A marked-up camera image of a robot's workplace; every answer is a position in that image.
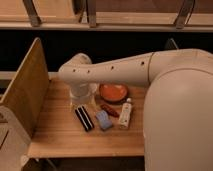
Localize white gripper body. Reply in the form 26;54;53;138
70;83;92;97

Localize white ceramic cup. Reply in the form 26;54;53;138
70;94;97;111

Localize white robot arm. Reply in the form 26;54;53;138
58;49;213;171

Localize orange ceramic bowl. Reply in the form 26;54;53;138
99;84;128;103

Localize black striped case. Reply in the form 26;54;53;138
75;106;94;132

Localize red-brown snack bar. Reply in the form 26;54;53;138
100;104;119;117

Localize blue sponge block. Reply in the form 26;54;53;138
95;110;113;130

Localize white tube bottle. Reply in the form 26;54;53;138
118;98;132;129

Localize wooden side panel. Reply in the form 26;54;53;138
0;38;49;140

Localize wooden shelf rail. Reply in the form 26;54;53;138
0;0;213;33

